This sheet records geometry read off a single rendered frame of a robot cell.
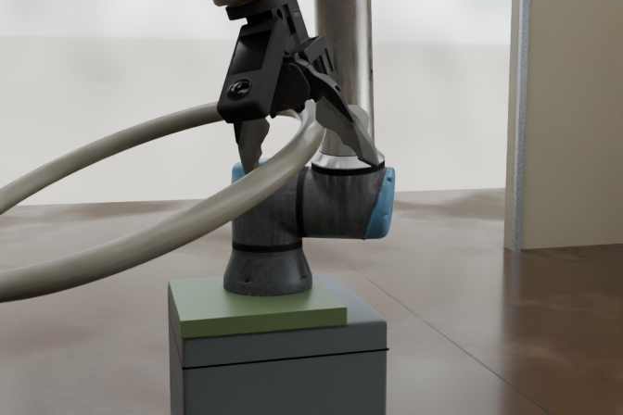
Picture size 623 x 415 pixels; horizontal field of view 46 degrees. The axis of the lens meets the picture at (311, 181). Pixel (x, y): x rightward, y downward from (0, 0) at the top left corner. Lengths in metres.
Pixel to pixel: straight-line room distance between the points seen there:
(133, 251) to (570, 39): 5.88
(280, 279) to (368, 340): 0.21
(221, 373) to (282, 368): 0.12
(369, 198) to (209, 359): 0.43
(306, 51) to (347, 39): 0.63
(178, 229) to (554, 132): 5.77
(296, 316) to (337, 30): 0.54
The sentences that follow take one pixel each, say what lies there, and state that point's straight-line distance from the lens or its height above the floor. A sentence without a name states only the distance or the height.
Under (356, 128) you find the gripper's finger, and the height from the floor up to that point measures 1.25.
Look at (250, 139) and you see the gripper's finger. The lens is 0.79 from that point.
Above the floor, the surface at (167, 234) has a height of 1.16.
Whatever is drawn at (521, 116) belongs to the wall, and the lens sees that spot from 6.11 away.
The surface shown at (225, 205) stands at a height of 1.19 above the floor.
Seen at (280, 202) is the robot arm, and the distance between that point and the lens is 1.46.
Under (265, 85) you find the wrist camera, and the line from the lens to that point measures 0.68.
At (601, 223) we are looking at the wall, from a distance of 6.70.
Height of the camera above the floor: 1.29
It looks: 7 degrees down
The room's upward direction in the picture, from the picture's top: straight up
